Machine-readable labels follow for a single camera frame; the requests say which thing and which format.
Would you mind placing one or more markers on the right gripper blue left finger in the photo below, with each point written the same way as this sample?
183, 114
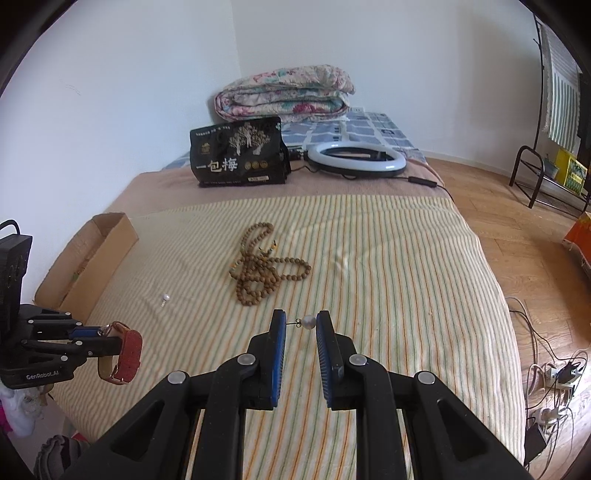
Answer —
278, 338

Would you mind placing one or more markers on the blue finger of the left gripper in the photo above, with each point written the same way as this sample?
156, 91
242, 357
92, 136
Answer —
88, 332
98, 346

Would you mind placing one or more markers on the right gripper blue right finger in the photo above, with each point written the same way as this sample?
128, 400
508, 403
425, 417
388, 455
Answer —
329, 356

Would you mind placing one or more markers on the red leather strap watch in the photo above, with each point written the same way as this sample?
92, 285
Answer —
121, 368

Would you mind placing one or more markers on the open cardboard box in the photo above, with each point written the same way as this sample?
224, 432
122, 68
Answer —
81, 272

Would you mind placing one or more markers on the striped yellow towel blanket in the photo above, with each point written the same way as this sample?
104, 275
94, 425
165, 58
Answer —
404, 277

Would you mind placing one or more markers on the brown bed blanket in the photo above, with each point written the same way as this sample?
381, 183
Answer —
174, 188

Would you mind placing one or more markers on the black printed snack bag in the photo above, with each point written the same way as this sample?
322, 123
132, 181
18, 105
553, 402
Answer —
240, 153

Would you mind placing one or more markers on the white power strip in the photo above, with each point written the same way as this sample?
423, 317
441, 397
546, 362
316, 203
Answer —
549, 392

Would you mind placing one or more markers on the blue checkered bed sheet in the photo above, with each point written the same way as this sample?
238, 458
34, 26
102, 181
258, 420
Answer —
355, 126

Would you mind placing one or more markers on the folded floral quilt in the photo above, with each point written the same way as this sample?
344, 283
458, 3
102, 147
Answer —
316, 92

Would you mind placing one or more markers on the black clothes rack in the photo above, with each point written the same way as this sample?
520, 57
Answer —
534, 172

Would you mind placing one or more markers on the orange cloth covered table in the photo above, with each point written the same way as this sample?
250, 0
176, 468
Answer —
578, 239

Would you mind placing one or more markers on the yellow box on rack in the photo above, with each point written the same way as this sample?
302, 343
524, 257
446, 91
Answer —
571, 173

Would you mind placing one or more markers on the striped hanging towel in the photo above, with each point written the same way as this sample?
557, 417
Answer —
561, 91

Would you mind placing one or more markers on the white ring light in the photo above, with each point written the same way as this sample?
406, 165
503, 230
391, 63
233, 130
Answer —
357, 159

